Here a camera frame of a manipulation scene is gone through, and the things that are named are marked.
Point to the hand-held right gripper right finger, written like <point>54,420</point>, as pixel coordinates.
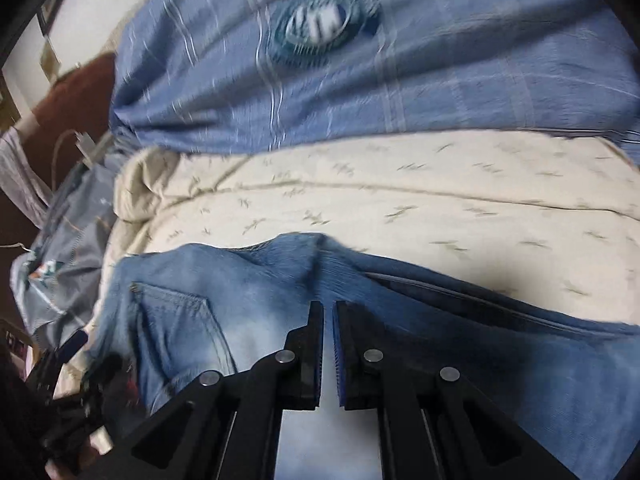
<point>340,355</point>

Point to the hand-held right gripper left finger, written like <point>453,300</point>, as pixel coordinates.
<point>318,355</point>

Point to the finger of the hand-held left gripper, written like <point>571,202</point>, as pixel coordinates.
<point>74,344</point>

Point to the blue denim pants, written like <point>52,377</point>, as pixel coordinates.
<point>240,285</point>

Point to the person's left hand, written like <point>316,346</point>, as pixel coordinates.
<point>101,441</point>

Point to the grey patterned duvet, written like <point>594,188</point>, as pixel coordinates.
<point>70,240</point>

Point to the cream leaf-print bed sheet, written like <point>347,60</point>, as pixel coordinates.
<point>400,200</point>

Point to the pale striped cloth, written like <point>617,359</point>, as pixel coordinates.
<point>20,175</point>

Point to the white charger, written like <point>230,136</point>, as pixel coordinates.
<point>85,147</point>

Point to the brown headboard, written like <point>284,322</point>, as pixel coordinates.
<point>75,100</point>

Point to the blue plaid quilt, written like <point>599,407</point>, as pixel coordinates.
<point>450,60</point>

